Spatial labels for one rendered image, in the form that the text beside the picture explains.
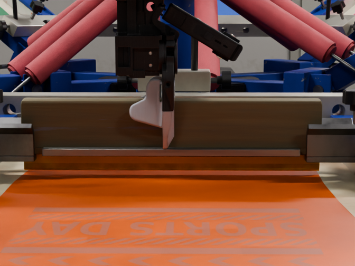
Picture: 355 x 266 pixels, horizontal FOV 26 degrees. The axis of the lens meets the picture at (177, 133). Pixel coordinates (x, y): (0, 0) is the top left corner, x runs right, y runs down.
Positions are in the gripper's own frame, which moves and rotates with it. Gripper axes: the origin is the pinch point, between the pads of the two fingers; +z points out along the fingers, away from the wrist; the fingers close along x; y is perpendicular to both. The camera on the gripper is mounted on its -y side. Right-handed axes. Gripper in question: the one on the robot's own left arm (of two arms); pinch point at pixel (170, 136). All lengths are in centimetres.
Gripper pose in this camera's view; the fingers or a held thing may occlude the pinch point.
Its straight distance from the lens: 105.5
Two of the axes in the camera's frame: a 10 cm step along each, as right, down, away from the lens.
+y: -10.0, 0.0, 0.1
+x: -0.1, 1.6, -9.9
